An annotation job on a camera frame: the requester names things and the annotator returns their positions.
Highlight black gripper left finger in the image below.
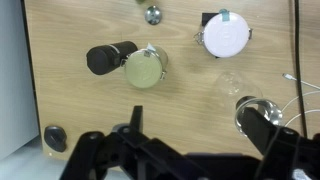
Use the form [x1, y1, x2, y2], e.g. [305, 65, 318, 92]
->
[59, 105, 214, 180]

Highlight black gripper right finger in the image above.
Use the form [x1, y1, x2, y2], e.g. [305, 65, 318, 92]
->
[239, 107, 320, 180]

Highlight glass carafe with metal funnel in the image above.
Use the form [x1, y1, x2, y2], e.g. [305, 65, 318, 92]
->
[212, 71, 284, 135]

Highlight glass jar green lid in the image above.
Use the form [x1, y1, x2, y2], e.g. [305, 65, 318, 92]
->
[121, 44, 169, 90]

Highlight black computer mouse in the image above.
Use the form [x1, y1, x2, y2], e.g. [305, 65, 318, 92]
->
[43, 125, 68, 154]

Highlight black thermos flask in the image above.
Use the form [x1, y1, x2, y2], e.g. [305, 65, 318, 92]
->
[85, 40, 139, 76]

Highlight glass jar white lid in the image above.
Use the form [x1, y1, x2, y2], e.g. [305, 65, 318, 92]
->
[193, 8, 254, 59]

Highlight white looped cable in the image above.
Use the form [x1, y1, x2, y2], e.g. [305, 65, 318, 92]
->
[280, 90, 320, 128]

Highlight white cable with connector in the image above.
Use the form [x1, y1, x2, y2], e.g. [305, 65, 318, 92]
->
[282, 72, 320, 91]

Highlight black cable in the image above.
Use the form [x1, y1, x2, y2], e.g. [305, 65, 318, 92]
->
[292, 0, 310, 138]

